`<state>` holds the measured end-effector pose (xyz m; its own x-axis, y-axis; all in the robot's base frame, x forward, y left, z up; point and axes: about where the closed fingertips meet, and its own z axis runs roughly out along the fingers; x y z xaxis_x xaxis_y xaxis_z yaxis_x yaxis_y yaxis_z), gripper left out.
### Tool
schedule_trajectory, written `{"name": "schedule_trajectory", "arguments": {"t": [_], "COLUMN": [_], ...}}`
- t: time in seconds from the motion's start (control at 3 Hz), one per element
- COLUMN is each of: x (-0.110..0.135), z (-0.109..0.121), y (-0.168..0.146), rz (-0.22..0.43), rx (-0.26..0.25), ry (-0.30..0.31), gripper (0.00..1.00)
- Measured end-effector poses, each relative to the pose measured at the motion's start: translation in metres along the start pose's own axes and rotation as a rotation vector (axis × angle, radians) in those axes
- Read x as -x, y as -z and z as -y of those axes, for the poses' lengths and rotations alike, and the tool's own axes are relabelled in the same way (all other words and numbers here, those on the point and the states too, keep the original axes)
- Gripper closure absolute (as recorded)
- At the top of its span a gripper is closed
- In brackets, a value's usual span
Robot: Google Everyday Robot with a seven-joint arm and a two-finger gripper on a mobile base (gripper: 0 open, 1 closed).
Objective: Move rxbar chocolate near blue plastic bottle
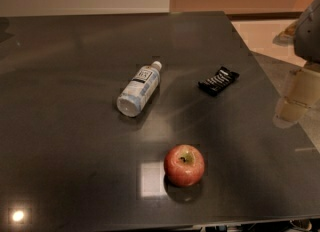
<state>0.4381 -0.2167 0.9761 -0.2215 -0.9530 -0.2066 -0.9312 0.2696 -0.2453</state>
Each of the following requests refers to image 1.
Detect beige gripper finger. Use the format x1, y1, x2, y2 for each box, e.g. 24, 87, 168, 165
273, 97, 308, 129
284, 63, 320, 106

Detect black rxbar chocolate bar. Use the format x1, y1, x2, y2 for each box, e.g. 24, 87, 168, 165
198, 66, 240, 96

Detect red apple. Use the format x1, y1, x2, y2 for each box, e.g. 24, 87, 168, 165
164, 145, 205, 187

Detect blue plastic water bottle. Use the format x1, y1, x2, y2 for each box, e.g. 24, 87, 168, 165
117, 61, 162, 117

